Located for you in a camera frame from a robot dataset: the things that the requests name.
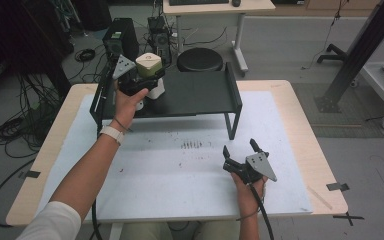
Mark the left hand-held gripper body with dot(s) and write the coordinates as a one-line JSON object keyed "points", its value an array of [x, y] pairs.
{"points": [[131, 83]]}

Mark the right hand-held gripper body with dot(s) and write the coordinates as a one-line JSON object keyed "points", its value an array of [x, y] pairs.
{"points": [[256, 166]]}

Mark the black metal shelf rack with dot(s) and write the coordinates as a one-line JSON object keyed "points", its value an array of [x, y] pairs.
{"points": [[193, 90]]}

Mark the person's left hand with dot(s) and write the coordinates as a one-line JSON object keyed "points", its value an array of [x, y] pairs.
{"points": [[125, 108]]}

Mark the person's right hand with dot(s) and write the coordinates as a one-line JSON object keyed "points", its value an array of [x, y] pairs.
{"points": [[248, 196]]}

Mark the small black computer case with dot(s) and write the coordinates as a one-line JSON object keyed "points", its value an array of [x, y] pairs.
{"points": [[160, 38]]}

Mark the black round stool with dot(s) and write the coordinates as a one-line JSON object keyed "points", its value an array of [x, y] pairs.
{"points": [[199, 59]]}

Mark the black computer tower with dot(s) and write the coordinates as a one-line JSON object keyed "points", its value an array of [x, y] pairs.
{"points": [[121, 38]]}

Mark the white wrist band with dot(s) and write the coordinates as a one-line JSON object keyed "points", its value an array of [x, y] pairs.
{"points": [[112, 133]]}

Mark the white table mat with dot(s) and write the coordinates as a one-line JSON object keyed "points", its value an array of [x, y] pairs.
{"points": [[166, 186]]}

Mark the black keyboard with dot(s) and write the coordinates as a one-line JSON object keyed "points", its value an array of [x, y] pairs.
{"points": [[198, 1]]}

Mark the black tape strip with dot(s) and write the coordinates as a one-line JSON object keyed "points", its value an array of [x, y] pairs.
{"points": [[337, 186], [32, 174]]}

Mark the black tape cross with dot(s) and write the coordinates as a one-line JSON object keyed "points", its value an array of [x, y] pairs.
{"points": [[348, 217]]}

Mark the black computer mouse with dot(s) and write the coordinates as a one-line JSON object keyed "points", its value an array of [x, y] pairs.
{"points": [[236, 2]]}

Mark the person's beige trousers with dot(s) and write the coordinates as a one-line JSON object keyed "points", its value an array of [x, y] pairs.
{"points": [[146, 231]]}

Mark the wooden desk with white legs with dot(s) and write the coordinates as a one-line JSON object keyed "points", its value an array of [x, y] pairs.
{"points": [[256, 6]]}

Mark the black metal stand column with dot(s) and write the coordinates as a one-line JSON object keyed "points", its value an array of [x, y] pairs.
{"points": [[360, 53]]}

